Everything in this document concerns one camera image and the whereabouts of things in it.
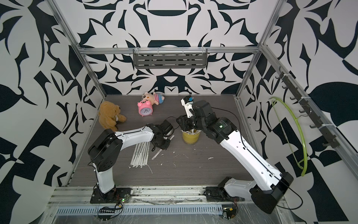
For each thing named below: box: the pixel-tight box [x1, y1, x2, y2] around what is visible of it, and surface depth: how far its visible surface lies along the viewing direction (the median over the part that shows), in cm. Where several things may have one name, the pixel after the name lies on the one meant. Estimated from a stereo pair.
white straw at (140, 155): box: [136, 142, 145, 168], surface depth 89 cm
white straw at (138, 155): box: [134, 142, 144, 168], surface depth 89 cm
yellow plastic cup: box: [182, 132, 201, 145], surface depth 87 cm
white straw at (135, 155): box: [130, 144, 141, 168], surface depth 89 cm
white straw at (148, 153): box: [144, 141, 151, 166], surface depth 89 cm
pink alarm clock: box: [137, 100, 153, 117], surface depth 104 cm
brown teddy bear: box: [98, 100, 127, 132], surface depth 89 cm
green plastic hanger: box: [268, 96, 308, 177], surface depth 62 cm
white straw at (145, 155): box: [141, 142, 150, 169], surface depth 89 cm
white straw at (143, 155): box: [139, 142, 149, 169], surface depth 89 cm
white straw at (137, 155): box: [132, 143, 142, 168], surface depth 89 cm
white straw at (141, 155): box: [137, 142, 147, 168], surface depth 89 cm
